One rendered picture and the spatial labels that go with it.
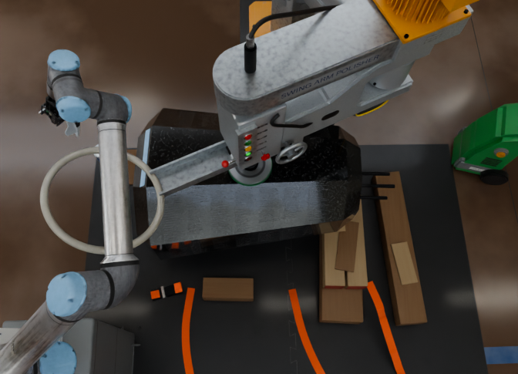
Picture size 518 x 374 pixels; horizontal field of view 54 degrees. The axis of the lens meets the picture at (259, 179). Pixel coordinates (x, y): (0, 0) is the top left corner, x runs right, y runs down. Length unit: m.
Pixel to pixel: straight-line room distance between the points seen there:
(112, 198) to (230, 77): 0.55
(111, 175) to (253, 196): 1.06
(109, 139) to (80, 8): 2.73
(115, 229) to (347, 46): 0.99
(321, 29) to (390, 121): 1.92
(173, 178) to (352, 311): 1.40
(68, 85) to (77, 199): 1.96
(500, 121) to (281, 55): 1.86
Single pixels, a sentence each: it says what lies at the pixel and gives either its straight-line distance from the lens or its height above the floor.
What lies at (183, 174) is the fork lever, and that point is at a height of 1.08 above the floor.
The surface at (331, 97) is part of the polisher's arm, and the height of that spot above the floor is 1.41.
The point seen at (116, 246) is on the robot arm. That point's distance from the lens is 1.60.
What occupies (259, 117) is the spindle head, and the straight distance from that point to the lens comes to 1.84.
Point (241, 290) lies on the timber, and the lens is 3.06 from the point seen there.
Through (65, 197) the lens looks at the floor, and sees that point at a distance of 3.56.
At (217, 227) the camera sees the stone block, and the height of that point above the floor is 0.65.
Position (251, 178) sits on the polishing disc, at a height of 0.88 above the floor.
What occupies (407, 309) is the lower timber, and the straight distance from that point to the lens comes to 3.19.
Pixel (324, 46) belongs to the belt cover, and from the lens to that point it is 1.83.
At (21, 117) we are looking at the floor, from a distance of 3.92.
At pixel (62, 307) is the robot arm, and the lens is 1.52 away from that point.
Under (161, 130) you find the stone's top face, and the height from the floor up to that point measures 0.82.
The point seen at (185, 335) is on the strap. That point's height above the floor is 0.02.
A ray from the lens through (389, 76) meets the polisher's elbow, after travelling 2.23.
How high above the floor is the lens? 3.16
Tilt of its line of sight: 69 degrees down
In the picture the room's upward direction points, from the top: 3 degrees clockwise
